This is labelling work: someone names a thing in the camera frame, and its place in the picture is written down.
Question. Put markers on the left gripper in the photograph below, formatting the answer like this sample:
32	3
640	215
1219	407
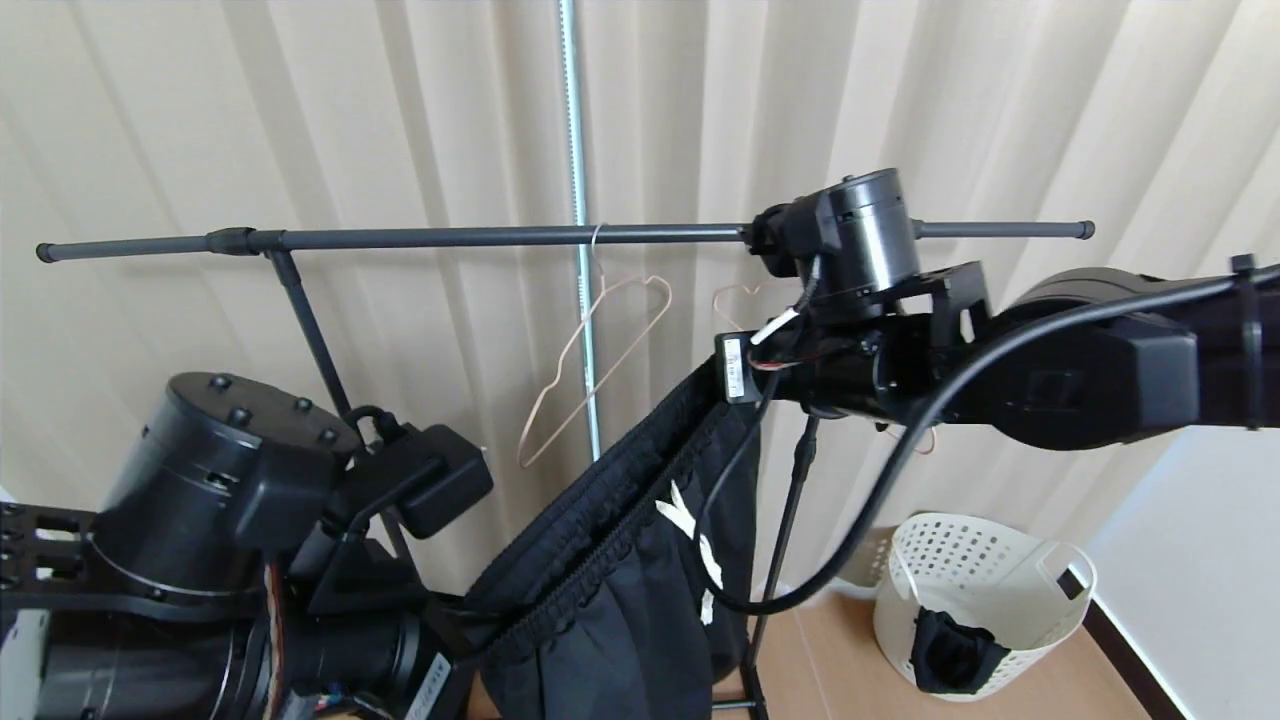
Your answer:
360	670

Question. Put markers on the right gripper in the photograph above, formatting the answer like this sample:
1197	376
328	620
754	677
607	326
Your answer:
850	375

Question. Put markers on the black shorts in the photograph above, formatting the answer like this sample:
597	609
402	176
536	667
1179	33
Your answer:
620	640

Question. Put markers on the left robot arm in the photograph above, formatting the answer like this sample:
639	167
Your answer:
200	480

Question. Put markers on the pink clothes hanger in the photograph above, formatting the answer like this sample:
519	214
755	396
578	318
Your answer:
715	302
606	290

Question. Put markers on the white laundry basket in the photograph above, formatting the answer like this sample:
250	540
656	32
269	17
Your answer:
1030	575

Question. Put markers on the heap of clothes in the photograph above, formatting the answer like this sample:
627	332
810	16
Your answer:
955	655

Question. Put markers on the black clothes rack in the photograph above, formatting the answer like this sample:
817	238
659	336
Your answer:
400	238

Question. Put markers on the beige curtain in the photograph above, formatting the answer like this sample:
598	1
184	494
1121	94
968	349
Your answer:
200	120

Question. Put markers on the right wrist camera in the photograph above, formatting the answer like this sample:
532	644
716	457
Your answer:
785	235

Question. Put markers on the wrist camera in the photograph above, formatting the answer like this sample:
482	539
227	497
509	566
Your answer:
445	480
785	235

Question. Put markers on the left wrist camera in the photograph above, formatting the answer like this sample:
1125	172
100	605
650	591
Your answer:
445	480

